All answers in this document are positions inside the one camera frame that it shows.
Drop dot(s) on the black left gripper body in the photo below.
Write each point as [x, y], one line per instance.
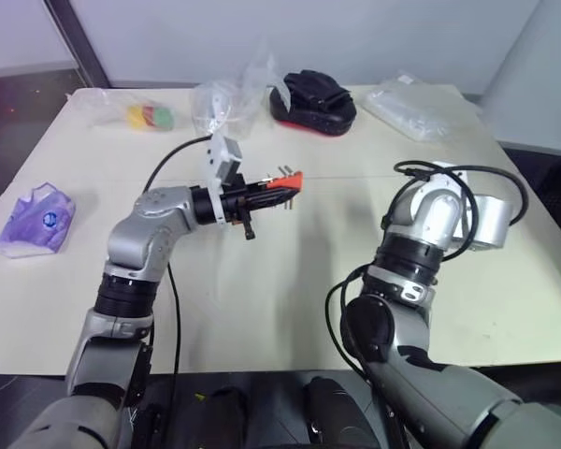
[236, 202]

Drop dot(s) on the orange hex key holder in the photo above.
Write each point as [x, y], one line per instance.
[290, 180]

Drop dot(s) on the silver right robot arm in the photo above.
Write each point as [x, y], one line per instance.
[430, 210]

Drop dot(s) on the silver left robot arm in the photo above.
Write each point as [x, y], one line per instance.
[135, 238]

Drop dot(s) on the small steel hex key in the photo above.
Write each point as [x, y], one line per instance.
[279, 168]
[287, 167]

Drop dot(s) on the black red-rimmed boxing pad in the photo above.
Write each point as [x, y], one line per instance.
[318, 105]

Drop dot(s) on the crumpled clear plastic bag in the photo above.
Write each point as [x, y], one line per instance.
[243, 93]

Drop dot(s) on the green disc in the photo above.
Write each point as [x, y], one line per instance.
[163, 119]

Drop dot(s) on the red disc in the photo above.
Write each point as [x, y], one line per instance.
[148, 116]

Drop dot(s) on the yellow disc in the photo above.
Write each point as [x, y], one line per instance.
[134, 116]

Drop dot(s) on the flat clear plastic bag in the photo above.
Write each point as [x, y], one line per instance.
[411, 110]

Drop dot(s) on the clear bag of coloured discs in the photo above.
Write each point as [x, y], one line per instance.
[107, 105]

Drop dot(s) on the purple plastic bag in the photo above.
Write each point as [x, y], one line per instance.
[35, 224]

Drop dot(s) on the dark rounded shape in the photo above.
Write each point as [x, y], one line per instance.
[329, 411]

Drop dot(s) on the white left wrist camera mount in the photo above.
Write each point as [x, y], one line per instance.
[213, 154]

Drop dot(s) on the dark window frame post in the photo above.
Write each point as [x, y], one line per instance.
[84, 42]

